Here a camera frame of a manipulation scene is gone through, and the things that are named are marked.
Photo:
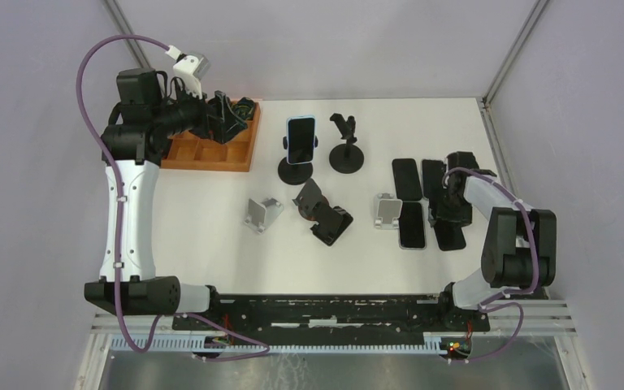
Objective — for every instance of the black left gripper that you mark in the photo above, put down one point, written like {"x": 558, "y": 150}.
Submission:
{"x": 220, "y": 124}

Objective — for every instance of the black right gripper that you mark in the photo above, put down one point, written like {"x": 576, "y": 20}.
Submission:
{"x": 463, "y": 217}

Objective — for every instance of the silver edge smartphone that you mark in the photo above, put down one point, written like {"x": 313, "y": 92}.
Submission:
{"x": 412, "y": 234}

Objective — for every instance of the blue case smartphone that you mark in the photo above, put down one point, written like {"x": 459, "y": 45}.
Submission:
{"x": 300, "y": 139}

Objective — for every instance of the black round clamp stand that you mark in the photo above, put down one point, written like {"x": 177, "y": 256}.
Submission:
{"x": 296, "y": 174}

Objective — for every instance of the black round tall stand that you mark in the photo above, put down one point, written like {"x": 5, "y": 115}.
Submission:
{"x": 347, "y": 158}

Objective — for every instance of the black folding phone stand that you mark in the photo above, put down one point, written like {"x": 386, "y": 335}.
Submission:
{"x": 330, "y": 222}

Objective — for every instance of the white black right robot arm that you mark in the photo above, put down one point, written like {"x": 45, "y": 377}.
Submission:
{"x": 520, "y": 244}

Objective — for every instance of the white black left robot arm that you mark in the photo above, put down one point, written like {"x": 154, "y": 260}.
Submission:
{"x": 152, "y": 109}

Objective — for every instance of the silver metal phone stand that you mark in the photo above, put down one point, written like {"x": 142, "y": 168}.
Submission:
{"x": 387, "y": 211}

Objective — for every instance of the silver stand left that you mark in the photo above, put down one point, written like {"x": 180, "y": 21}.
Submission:
{"x": 260, "y": 215}

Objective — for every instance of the round wooden base stand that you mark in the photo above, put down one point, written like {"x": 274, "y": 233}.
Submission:
{"x": 308, "y": 198}

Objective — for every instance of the orange wooden organizer tray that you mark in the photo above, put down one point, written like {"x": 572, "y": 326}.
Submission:
{"x": 188, "y": 152}

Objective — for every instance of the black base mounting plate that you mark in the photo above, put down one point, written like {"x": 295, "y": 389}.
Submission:
{"x": 393, "y": 319}

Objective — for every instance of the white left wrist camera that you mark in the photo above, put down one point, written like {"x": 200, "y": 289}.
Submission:
{"x": 190, "y": 68}

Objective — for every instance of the white slotted cable duct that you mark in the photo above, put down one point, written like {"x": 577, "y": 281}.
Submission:
{"x": 204, "y": 344}

